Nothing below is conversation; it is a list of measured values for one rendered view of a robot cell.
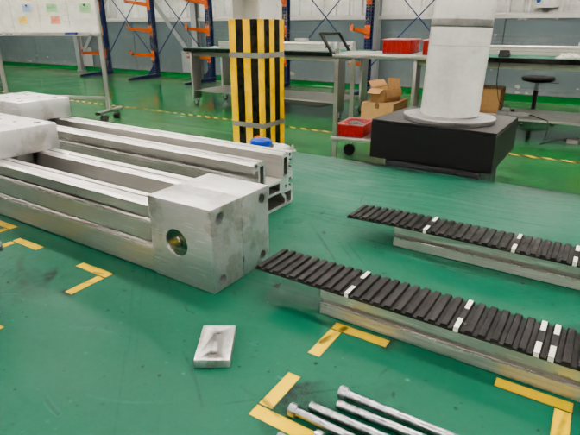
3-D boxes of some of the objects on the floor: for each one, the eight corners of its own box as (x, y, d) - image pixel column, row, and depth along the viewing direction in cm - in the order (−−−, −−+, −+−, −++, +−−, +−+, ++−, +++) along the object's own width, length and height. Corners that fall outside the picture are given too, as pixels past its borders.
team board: (-8, 118, 590) (-49, -64, 519) (22, 112, 636) (-12, -57, 564) (103, 123, 560) (75, -70, 488) (125, 116, 605) (104, -61, 534)
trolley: (455, 163, 397) (472, 32, 360) (451, 182, 349) (470, 32, 312) (334, 153, 430) (338, 31, 393) (315, 168, 382) (318, 32, 345)
